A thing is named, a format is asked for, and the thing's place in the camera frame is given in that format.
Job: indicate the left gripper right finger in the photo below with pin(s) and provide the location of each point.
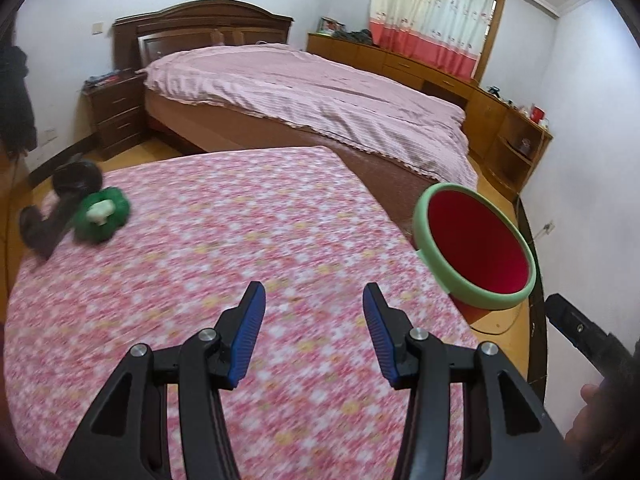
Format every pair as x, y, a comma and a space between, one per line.
507, 433

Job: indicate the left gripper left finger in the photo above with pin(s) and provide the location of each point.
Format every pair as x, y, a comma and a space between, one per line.
124, 433

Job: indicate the green red trash bin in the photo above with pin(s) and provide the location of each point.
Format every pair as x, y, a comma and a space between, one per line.
475, 253

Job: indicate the person right hand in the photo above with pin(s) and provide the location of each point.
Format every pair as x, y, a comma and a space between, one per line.
588, 432

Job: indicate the green plush toy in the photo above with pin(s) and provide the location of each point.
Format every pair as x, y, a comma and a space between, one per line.
100, 215

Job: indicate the long wooden cabinet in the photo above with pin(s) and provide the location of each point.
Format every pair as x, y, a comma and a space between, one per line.
504, 141

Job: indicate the brown bed base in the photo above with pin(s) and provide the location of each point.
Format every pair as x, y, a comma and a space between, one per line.
192, 129

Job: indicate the pink floral bed sheet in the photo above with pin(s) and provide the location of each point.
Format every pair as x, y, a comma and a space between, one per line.
314, 404

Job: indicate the black hanging jacket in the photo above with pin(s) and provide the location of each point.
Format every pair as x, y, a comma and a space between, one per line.
18, 131

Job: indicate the dark wooden nightstand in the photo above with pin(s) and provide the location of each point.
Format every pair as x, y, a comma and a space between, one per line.
117, 114

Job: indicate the items on nightstand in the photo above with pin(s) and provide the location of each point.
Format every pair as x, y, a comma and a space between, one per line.
99, 81

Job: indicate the red white floral curtain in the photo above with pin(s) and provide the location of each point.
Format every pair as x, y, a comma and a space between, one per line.
446, 34

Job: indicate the pink checkered bedspread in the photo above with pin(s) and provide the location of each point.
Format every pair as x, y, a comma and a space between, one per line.
362, 110

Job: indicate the dark wooden headboard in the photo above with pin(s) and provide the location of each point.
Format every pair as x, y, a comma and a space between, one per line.
140, 39

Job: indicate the white wall switch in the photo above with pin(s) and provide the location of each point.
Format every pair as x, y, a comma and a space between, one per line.
97, 28

